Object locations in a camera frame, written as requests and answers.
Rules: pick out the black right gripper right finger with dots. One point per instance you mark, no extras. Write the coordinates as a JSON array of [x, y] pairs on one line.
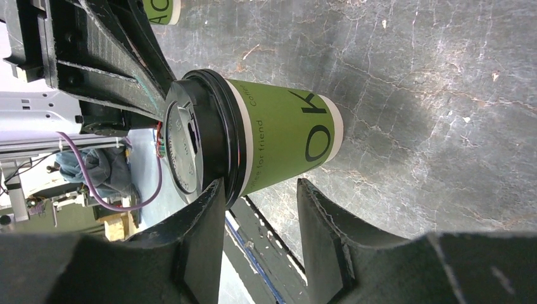
[[348, 260]]

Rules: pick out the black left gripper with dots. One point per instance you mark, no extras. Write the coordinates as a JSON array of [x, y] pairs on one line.
[[104, 52]]

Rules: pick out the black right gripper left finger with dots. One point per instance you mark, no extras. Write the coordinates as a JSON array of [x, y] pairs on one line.
[[175, 261]]

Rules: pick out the green paper coffee cup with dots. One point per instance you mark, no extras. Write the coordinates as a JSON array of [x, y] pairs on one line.
[[288, 132]]

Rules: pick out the black plastic cup lid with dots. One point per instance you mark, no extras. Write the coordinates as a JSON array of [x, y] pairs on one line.
[[204, 136]]

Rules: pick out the stack of green paper cups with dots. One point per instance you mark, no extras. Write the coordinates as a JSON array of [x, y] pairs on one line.
[[162, 12]]

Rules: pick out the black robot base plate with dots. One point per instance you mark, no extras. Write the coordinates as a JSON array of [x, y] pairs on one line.
[[258, 267]]

